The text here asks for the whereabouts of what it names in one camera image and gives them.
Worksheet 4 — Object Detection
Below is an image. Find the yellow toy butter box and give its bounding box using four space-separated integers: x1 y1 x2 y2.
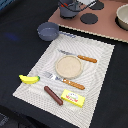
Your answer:
61 89 85 107

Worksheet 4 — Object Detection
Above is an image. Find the brown toy sausage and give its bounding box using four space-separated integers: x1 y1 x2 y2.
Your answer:
44 86 63 105

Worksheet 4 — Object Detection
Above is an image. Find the yellow toy banana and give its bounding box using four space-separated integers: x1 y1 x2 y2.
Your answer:
19 75 40 84

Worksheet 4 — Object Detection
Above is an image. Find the grey toy pot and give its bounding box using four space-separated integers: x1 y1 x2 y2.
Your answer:
58 0 80 18

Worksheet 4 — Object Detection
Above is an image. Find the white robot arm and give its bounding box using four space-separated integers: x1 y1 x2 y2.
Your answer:
77 0 97 7

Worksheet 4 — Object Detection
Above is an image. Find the tan wooden plate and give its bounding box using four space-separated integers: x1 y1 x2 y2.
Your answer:
55 55 83 79

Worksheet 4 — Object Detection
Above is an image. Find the beige woven placemat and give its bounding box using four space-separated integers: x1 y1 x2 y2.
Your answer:
13 34 114 128

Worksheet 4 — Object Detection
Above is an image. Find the black stove burner disc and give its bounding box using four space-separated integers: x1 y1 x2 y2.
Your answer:
91 1 104 10
80 13 98 24

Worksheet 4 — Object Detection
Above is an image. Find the pink toy stove board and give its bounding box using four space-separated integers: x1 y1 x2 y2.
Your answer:
49 0 128 43

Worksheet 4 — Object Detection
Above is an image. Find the beige bowl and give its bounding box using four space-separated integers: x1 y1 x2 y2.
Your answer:
116 4 128 31

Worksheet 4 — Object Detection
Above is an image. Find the toy fork orange handle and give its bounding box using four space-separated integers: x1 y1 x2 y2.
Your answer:
43 72 85 90

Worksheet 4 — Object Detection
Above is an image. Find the toy knife orange handle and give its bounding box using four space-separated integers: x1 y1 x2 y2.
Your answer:
58 49 97 63

